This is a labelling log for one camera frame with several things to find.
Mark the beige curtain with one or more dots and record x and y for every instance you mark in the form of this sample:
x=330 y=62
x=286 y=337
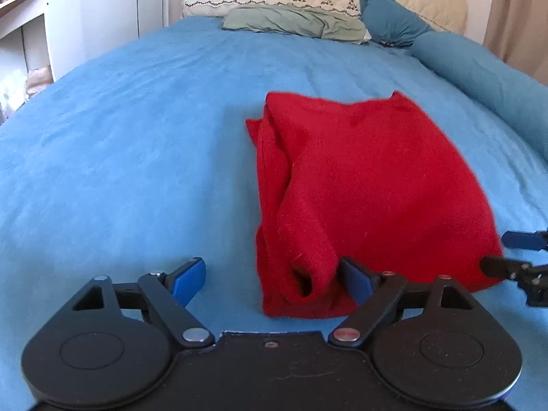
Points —
x=522 y=17

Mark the white wardrobe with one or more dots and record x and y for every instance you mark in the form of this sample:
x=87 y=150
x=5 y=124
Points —
x=111 y=4

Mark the light blue bolster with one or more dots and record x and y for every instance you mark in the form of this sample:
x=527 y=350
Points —
x=471 y=72

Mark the green pillow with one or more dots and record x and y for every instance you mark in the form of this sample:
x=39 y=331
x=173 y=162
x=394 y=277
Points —
x=291 y=21

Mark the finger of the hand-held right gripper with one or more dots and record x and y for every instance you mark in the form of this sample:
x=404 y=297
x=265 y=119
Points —
x=496 y=266
x=518 y=239

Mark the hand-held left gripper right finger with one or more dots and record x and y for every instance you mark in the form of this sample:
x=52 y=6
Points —
x=355 y=282

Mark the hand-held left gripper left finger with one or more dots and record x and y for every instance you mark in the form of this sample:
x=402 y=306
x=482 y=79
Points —
x=188 y=282

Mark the blue pillow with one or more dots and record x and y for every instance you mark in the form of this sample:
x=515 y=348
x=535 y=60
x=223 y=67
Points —
x=389 y=21

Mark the pale plastic bag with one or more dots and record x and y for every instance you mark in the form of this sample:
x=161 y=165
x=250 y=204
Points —
x=39 y=80

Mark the white shelf desk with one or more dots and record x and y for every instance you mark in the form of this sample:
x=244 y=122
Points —
x=64 y=30

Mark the red knit sweater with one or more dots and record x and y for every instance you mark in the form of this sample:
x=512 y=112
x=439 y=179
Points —
x=376 y=180

